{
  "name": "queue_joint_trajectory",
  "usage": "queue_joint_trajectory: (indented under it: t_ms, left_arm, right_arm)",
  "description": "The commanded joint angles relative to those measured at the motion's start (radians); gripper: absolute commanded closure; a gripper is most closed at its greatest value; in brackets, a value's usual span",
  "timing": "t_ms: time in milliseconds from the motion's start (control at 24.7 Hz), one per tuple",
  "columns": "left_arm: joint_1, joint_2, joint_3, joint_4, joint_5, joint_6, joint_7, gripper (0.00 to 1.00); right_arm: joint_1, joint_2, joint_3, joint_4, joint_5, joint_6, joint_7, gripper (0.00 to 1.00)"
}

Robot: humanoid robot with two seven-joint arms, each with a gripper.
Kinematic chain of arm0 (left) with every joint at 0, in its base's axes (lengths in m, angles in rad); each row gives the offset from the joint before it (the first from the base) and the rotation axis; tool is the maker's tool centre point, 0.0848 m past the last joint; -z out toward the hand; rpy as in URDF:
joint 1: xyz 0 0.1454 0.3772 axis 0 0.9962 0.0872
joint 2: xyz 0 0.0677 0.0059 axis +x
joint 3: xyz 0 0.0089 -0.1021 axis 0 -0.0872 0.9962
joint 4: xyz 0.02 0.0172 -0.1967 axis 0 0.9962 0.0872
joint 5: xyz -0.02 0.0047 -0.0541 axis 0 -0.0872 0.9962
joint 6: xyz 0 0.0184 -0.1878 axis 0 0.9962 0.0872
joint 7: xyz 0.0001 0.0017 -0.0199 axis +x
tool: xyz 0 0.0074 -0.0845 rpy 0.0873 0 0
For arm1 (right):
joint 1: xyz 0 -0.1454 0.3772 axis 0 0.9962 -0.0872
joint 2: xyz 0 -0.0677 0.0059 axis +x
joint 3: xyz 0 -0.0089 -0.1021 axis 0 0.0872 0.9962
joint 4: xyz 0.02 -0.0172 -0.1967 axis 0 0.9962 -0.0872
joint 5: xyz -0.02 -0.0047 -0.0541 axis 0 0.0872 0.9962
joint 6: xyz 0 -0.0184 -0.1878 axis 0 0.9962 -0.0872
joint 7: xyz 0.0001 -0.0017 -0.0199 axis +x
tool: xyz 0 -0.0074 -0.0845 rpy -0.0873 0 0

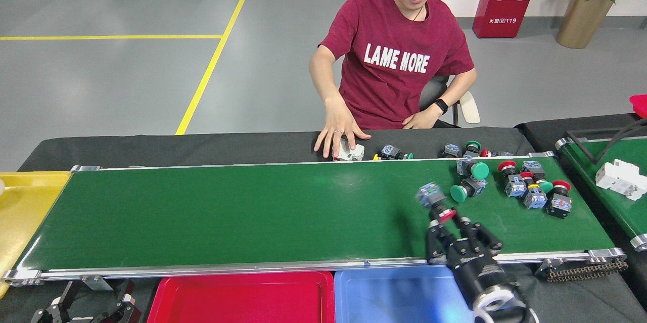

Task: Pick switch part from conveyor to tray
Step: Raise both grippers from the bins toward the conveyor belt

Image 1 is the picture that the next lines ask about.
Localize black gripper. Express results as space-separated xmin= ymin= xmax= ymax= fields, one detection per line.
xmin=426 ymin=214 xmax=510 ymax=309

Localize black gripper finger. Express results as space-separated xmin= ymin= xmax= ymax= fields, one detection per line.
xmin=96 ymin=279 xmax=142 ymax=323
xmin=30 ymin=281 xmax=80 ymax=323

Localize white circuit breaker red levers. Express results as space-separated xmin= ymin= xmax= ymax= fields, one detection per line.
xmin=334 ymin=140 xmax=365 ymax=162

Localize plain white circuit breaker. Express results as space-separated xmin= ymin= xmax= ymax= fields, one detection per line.
xmin=595 ymin=158 xmax=647 ymax=202

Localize blue plastic tray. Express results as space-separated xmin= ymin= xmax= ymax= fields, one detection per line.
xmin=334 ymin=265 xmax=481 ymax=323

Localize yellow plastic tray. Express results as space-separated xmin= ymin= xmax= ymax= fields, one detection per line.
xmin=0 ymin=171 xmax=71 ymax=299

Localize red plastic tray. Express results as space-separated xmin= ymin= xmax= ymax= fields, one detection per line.
xmin=147 ymin=271 xmax=336 ymax=323

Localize long green conveyor belt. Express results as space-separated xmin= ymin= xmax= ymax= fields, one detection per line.
xmin=2 ymin=150 xmax=627 ymax=287

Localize short green conveyor belt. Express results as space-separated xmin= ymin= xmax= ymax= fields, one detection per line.
xmin=555 ymin=135 xmax=647 ymax=252

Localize person's left hand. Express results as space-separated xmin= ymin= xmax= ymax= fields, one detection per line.
xmin=402 ymin=106 xmax=441 ymax=130

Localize person's right hand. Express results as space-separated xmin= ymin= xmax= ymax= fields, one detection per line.
xmin=313 ymin=98 xmax=373 ymax=159

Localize person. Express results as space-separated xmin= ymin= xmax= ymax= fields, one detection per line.
xmin=308 ymin=0 xmax=478 ymax=159

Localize red plastic bin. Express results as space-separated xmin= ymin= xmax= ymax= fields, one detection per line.
xmin=629 ymin=94 xmax=647 ymax=119

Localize red fire extinguisher box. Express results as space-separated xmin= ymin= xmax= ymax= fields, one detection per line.
xmin=472 ymin=0 xmax=543 ymax=39

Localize potted plant in gold pot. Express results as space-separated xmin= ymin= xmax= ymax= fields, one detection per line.
xmin=550 ymin=0 xmax=647 ymax=50

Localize black conveyor drive chain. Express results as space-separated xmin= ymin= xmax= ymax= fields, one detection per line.
xmin=536 ymin=256 xmax=630 ymax=283

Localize black cable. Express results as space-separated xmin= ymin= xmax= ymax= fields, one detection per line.
xmin=565 ymin=118 xmax=647 ymax=165

